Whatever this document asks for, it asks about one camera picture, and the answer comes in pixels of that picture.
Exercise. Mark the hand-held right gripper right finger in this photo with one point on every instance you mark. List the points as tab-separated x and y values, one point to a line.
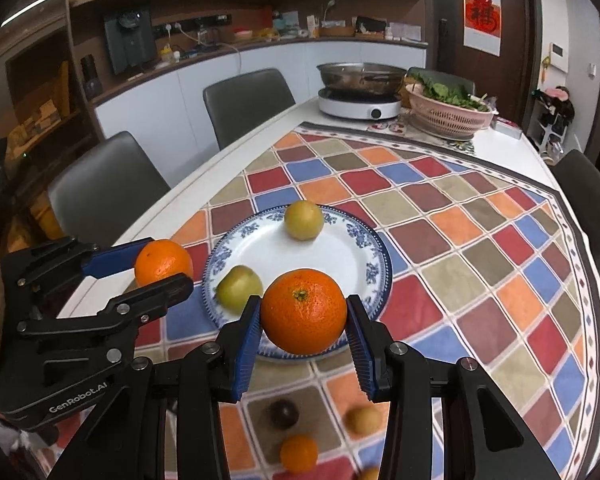
362	360

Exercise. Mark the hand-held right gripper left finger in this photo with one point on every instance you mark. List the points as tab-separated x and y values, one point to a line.
245	355

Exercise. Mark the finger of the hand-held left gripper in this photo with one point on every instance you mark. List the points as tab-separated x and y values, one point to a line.
110	260
155	295

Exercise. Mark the large orange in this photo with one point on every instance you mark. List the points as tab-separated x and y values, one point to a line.
303	315
162	262

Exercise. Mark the small tan round fruit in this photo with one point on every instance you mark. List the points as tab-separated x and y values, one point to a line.
361	420

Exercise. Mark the dark purple plum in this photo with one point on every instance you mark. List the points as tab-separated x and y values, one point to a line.
283	413

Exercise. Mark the blue patterned white plate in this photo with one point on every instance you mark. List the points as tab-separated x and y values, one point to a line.
305	260

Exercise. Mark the small tangerine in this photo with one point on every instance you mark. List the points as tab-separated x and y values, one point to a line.
299	454

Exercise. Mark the green apple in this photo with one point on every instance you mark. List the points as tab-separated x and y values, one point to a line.
238	286

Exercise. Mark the yellow-green apple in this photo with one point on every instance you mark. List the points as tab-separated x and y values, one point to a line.
304	220

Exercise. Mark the colourful checkered tablecloth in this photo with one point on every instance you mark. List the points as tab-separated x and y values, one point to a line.
480	260

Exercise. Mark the white base cabinet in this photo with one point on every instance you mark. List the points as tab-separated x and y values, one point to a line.
190	85

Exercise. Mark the yellow squeeze bottle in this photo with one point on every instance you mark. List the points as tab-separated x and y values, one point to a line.
166	53

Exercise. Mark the black water dispenser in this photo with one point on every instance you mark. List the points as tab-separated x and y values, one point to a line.
130	40

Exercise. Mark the patterned placemat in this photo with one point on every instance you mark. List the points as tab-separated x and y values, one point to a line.
387	126

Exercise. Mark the white induction cooker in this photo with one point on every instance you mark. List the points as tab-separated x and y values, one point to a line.
350	107

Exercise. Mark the pink colander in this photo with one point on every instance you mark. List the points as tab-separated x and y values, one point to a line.
445	117

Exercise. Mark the red bowl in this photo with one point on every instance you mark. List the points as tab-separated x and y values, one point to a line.
242	35

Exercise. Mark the small flat box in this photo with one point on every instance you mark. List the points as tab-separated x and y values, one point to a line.
507	128

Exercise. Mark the green leafy vegetables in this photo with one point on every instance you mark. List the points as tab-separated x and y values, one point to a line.
440	91

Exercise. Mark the stainless steel pot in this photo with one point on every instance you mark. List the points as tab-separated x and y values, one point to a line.
360	77

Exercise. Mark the white storage rack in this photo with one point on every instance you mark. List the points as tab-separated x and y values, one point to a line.
552	125

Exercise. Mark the wicker basket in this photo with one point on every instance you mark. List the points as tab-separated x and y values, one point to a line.
337	30

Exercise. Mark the black bag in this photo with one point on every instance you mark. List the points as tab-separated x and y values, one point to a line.
370	25

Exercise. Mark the brown door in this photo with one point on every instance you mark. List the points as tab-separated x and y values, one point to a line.
515	20

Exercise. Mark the white wall intercom panel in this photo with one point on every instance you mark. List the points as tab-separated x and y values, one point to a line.
557	57

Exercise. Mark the wall poster with red ornament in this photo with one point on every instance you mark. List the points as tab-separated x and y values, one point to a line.
481	20

